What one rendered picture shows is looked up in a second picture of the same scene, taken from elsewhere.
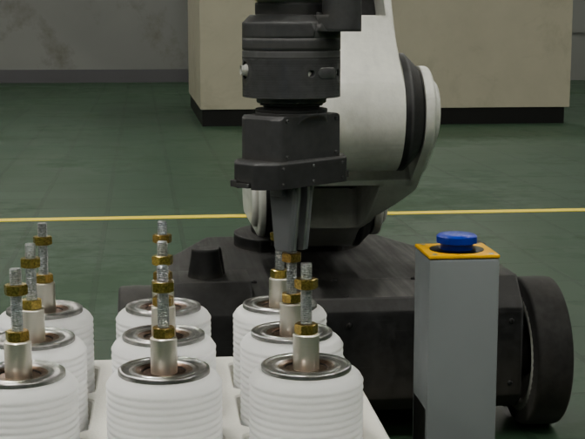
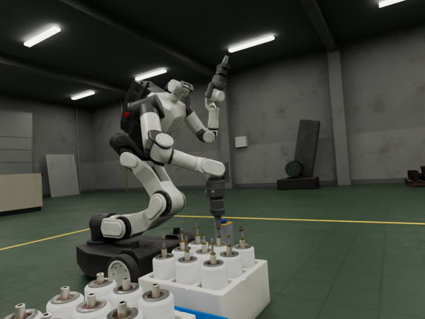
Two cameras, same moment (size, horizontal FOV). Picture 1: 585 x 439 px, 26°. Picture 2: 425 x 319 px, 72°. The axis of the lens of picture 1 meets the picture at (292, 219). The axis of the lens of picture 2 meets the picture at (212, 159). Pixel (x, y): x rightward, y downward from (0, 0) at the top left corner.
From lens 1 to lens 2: 1.10 m
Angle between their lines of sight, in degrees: 53
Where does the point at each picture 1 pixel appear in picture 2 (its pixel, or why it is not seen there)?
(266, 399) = (245, 253)
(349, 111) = (176, 201)
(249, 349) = (219, 249)
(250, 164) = (221, 209)
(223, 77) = not seen: outside the picture
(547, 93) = (36, 203)
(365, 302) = (169, 244)
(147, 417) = (238, 262)
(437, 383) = not seen: hidden behind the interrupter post
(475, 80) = (14, 202)
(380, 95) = (179, 197)
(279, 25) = (221, 181)
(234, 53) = not seen: outside the picture
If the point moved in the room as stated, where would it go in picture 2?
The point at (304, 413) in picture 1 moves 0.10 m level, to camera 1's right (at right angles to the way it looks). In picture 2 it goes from (252, 254) to (264, 248)
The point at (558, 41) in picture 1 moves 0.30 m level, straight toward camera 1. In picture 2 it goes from (38, 189) to (41, 189)
